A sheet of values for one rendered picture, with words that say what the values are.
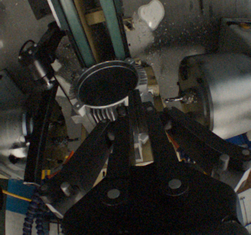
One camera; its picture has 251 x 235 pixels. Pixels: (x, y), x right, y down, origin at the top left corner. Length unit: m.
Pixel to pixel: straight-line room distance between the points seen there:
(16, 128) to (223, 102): 0.49
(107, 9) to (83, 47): 0.12
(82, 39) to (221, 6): 0.49
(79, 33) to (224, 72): 0.36
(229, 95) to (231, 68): 0.07
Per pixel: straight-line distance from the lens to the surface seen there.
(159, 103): 0.58
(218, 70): 0.38
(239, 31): 0.59
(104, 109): 0.33
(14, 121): 0.45
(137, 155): 0.45
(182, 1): 0.56
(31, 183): 0.29
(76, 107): 0.35
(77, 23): 0.42
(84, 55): 0.46
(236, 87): 0.38
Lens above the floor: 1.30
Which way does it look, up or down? 40 degrees down
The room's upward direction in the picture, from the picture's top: 173 degrees clockwise
